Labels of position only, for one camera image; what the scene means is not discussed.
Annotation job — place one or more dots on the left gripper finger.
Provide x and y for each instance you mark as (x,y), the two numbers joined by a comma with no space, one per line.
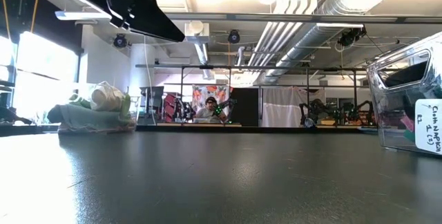
(155,23)

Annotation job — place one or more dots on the cream towel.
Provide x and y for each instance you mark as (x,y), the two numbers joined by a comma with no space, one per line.
(107,97)

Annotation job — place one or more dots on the pale mint towel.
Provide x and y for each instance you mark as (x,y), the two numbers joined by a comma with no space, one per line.
(86,118)

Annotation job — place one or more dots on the pink towel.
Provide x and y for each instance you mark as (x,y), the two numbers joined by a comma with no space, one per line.
(408,123)

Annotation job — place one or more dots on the large dark green towel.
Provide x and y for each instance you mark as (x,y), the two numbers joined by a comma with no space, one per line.
(410,135)

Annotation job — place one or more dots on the black background robot arm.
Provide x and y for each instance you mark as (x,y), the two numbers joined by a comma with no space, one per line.
(362,111)
(317,108)

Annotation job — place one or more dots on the black ceiling reel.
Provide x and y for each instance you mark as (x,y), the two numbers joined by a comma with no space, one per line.
(234,36)
(120,40)

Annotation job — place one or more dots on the floral poster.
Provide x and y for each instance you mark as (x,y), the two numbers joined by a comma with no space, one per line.
(202,92)

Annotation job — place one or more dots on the plain clear plastic bin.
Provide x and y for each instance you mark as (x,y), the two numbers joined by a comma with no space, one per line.
(134,110)

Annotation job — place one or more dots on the person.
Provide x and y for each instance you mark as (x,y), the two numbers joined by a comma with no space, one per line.
(207,112)

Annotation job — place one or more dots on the black panel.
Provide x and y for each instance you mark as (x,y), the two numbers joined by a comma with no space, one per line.
(245,108)

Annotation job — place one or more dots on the grey metal crossbar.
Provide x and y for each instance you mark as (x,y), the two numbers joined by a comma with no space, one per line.
(310,18)

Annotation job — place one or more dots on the white curtain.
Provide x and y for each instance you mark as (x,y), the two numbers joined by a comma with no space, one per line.
(286,110)

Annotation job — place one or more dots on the clear plastic bin with label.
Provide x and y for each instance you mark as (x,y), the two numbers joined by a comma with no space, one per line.
(380,113)

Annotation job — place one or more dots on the black aluminium table frame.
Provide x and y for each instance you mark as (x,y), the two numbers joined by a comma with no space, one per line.
(241,129)

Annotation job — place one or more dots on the silver ventilation duct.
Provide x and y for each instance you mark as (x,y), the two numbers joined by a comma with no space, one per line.
(310,40)

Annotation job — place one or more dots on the black hanging camera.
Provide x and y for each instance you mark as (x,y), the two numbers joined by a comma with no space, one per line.
(350,37)

